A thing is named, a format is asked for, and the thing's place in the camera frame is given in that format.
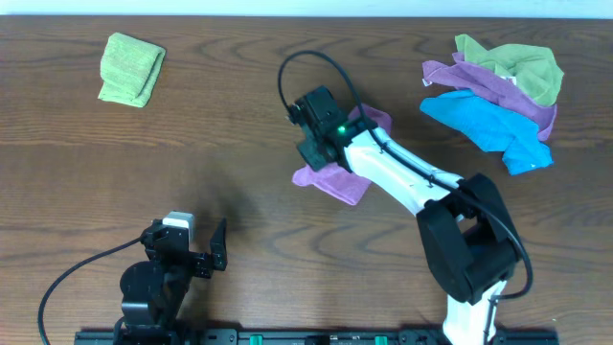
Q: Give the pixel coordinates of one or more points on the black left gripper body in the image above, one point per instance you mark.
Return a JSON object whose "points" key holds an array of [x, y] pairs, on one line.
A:
{"points": [[199, 261]]}

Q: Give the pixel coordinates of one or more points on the crumpled green cloth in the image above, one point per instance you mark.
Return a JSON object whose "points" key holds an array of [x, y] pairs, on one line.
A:
{"points": [[534, 68]]}

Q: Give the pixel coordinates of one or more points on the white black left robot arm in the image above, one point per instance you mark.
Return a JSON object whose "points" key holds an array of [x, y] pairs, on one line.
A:
{"points": [[154, 290]]}

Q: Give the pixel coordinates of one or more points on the purple microfiber cloth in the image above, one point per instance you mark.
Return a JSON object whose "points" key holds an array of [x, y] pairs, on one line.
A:
{"points": [[336, 181]]}

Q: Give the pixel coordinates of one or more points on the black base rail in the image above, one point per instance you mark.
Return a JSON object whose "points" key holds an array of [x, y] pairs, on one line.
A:
{"points": [[403, 337]]}

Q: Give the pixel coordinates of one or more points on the crumpled purple cloth in pile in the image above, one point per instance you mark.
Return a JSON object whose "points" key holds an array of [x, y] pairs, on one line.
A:
{"points": [[484, 83]]}

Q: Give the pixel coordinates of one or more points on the folded light green cloth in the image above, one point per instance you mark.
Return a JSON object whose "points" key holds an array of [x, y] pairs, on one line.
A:
{"points": [[129, 70]]}

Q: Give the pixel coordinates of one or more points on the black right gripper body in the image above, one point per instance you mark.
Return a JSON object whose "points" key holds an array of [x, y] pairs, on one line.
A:
{"points": [[310, 154]]}

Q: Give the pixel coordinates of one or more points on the crumpled blue cloth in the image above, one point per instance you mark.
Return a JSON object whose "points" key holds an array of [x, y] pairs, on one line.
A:
{"points": [[491, 128]]}

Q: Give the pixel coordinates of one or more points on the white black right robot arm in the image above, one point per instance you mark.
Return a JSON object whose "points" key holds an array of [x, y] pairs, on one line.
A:
{"points": [[470, 243]]}

